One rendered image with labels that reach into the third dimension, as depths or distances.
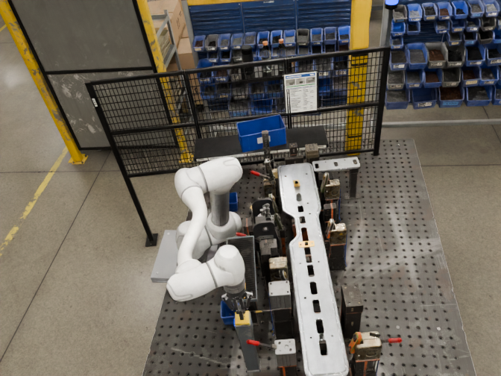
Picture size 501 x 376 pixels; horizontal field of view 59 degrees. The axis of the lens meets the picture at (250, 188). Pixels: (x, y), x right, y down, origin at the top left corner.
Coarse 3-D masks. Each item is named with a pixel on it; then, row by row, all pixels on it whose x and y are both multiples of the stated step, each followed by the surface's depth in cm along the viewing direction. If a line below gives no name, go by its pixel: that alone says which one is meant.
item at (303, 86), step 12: (300, 72) 277; (312, 72) 278; (288, 84) 283; (300, 84) 283; (312, 84) 284; (288, 96) 289; (300, 96) 289; (312, 96) 290; (300, 108) 296; (312, 108) 296
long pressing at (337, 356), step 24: (288, 168) 280; (312, 168) 279; (288, 192) 264; (312, 192) 262; (312, 216) 248; (312, 264) 224; (312, 312) 205; (336, 312) 204; (312, 336) 196; (336, 336) 195; (312, 360) 188; (336, 360) 187
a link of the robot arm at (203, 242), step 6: (186, 222) 253; (180, 228) 251; (186, 228) 250; (204, 228) 255; (180, 234) 249; (204, 234) 253; (180, 240) 250; (198, 240) 251; (204, 240) 253; (198, 246) 253; (204, 246) 256; (192, 252) 254; (198, 252) 257; (192, 258) 259; (198, 258) 261
